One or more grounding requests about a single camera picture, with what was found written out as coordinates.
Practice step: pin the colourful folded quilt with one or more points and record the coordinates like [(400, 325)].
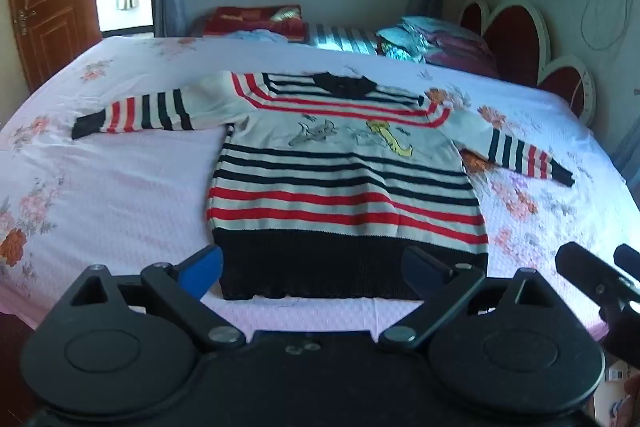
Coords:
[(405, 39)]

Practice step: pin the striped pillow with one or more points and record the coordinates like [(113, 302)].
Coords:
[(340, 39)]

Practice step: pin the striped knit sweater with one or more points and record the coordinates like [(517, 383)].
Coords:
[(345, 187)]

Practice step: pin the red patterned pillow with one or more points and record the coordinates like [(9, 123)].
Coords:
[(250, 19)]

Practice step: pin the floral white bedspread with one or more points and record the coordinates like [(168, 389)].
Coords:
[(125, 187)]

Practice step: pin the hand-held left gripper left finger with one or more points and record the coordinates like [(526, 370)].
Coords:
[(202, 268)]

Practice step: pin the red and white headboard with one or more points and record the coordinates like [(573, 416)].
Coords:
[(520, 32)]

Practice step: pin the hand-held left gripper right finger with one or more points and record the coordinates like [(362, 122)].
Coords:
[(419, 264)]

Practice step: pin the maroon pillow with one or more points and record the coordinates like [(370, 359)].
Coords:
[(462, 54)]

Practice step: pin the light blue cloth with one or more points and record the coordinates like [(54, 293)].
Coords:
[(257, 37)]

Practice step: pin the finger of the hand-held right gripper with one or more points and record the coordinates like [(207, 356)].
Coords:
[(582, 264), (627, 257)]

